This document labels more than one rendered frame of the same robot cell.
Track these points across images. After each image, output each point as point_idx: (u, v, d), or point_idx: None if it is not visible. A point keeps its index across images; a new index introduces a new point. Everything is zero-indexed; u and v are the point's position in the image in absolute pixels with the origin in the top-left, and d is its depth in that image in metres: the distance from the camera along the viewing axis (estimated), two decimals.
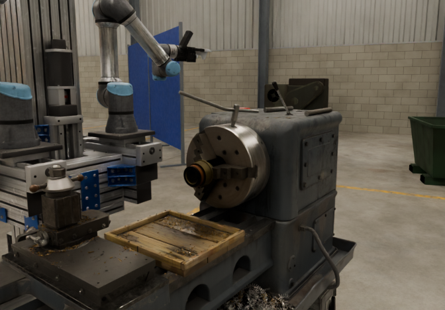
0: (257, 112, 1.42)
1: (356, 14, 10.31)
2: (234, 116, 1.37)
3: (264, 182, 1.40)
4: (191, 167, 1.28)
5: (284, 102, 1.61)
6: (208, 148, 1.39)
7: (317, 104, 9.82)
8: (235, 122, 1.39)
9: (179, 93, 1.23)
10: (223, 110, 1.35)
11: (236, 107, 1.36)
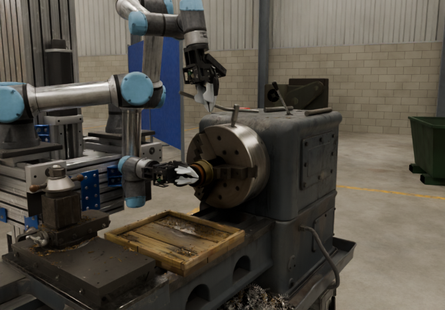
0: (257, 112, 1.42)
1: (356, 14, 10.31)
2: (234, 116, 1.37)
3: (264, 182, 1.40)
4: (191, 167, 1.28)
5: (284, 102, 1.61)
6: (208, 148, 1.39)
7: (317, 104, 9.82)
8: (235, 122, 1.39)
9: (179, 93, 1.23)
10: (223, 110, 1.35)
11: (236, 107, 1.36)
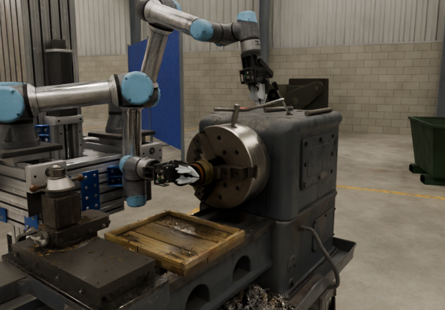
0: (214, 109, 1.32)
1: (356, 14, 10.31)
2: None
3: (264, 182, 1.40)
4: (191, 165, 1.28)
5: (284, 102, 1.61)
6: (208, 148, 1.39)
7: (317, 104, 9.82)
8: (232, 121, 1.39)
9: (282, 99, 1.51)
10: (246, 111, 1.40)
11: None
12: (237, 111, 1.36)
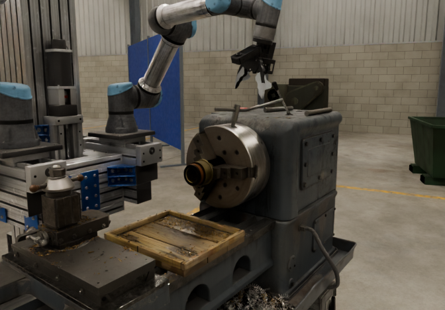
0: (214, 108, 1.32)
1: (356, 14, 10.31)
2: None
3: (264, 182, 1.40)
4: (191, 165, 1.28)
5: (284, 102, 1.61)
6: (208, 148, 1.39)
7: (317, 104, 9.82)
8: (232, 121, 1.39)
9: (281, 99, 1.51)
10: (246, 111, 1.40)
11: None
12: (237, 111, 1.36)
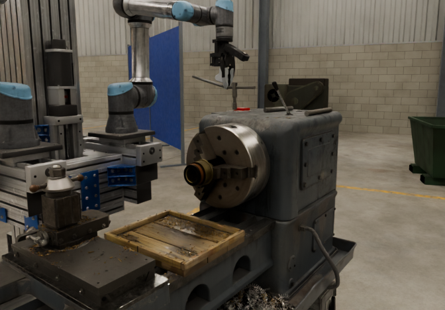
0: (253, 87, 1.53)
1: (356, 14, 10.31)
2: (232, 93, 1.59)
3: (264, 182, 1.40)
4: (191, 165, 1.28)
5: (284, 102, 1.61)
6: (208, 148, 1.39)
7: (317, 104, 9.82)
8: (235, 98, 1.59)
9: (192, 76, 1.72)
10: None
11: (232, 84, 1.59)
12: (236, 87, 1.60)
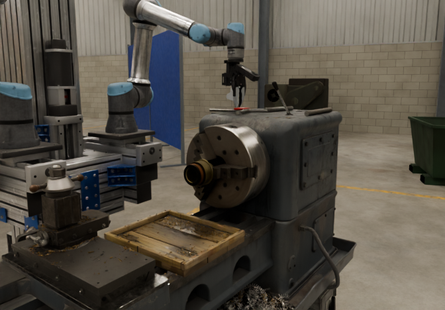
0: (266, 109, 1.63)
1: (356, 14, 10.31)
2: (242, 109, 1.67)
3: (264, 182, 1.40)
4: (191, 165, 1.28)
5: (284, 102, 1.61)
6: (208, 148, 1.39)
7: (317, 104, 9.82)
8: (243, 111, 1.64)
9: (209, 108, 1.85)
10: (237, 111, 1.71)
11: (247, 108, 1.70)
12: (247, 113, 1.68)
